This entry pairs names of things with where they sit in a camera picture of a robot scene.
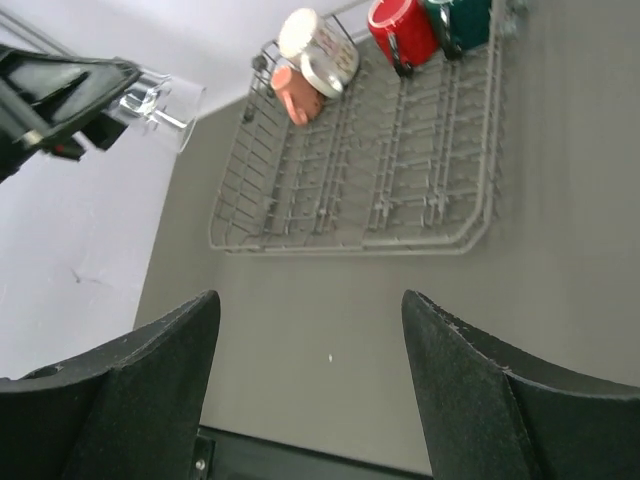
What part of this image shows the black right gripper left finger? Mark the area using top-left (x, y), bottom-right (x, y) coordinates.
top-left (1, 290), bottom-right (220, 479)

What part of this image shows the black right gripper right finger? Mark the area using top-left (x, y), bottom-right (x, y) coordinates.
top-left (401, 290), bottom-right (639, 479)

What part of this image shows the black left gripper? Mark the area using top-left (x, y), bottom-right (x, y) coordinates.
top-left (1, 44), bottom-right (141, 182)

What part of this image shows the clear drinking glass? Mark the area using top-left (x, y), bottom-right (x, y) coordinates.
top-left (110, 69), bottom-right (207, 154)

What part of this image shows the pink mug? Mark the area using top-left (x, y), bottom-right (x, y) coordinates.
top-left (270, 65), bottom-right (325, 126)

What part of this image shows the white mug orange inside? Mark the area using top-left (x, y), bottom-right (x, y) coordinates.
top-left (277, 8), bottom-right (360, 99)

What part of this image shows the red mug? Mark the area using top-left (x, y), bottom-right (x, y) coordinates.
top-left (367, 0), bottom-right (439, 78)

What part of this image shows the green mug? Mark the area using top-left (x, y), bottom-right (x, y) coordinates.
top-left (423, 0), bottom-right (492, 61)

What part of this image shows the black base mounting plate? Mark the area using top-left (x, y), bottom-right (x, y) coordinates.
top-left (189, 426), bottom-right (429, 480)

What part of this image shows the left aluminium corner post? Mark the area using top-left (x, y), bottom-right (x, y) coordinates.
top-left (1, 7), bottom-right (76, 56)

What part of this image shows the grey wire dish rack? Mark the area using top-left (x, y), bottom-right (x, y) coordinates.
top-left (208, 1), bottom-right (528, 255)

